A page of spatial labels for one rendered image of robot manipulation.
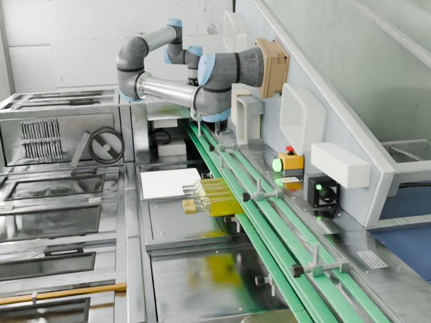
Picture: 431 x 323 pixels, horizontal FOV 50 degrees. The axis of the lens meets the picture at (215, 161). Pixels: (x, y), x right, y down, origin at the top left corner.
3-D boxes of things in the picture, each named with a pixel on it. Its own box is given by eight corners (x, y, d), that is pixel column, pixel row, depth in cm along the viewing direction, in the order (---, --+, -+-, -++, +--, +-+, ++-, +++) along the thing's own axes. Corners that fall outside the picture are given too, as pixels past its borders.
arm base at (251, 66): (254, 42, 181) (230, 43, 180) (265, 52, 168) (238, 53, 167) (253, 80, 188) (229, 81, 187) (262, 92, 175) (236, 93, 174)
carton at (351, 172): (330, 141, 140) (311, 143, 139) (370, 163, 117) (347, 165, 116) (329, 161, 142) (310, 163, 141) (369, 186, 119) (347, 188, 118)
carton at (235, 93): (245, 119, 242) (231, 120, 240) (245, 89, 236) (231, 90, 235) (251, 125, 230) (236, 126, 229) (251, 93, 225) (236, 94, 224)
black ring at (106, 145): (126, 161, 284) (90, 164, 280) (123, 127, 277) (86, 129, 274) (126, 163, 279) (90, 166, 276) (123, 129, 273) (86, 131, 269)
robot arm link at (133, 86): (222, 91, 172) (109, 66, 195) (221, 128, 179) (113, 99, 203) (238, 82, 181) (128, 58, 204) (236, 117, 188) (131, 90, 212)
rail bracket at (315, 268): (344, 265, 108) (288, 272, 106) (346, 236, 106) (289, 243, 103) (351, 273, 104) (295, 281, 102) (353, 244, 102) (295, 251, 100)
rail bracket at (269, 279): (296, 288, 143) (254, 293, 141) (296, 268, 141) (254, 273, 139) (301, 295, 140) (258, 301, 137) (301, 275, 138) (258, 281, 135)
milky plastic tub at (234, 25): (241, 8, 236) (224, 8, 234) (252, 25, 219) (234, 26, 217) (238, 40, 247) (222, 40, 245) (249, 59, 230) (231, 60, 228)
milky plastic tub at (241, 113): (253, 141, 227) (236, 142, 226) (253, 95, 221) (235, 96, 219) (263, 150, 211) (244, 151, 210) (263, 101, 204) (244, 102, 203)
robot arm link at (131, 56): (108, 40, 189) (167, 16, 228) (110, 66, 194) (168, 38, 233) (132, 44, 185) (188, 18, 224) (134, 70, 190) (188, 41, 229)
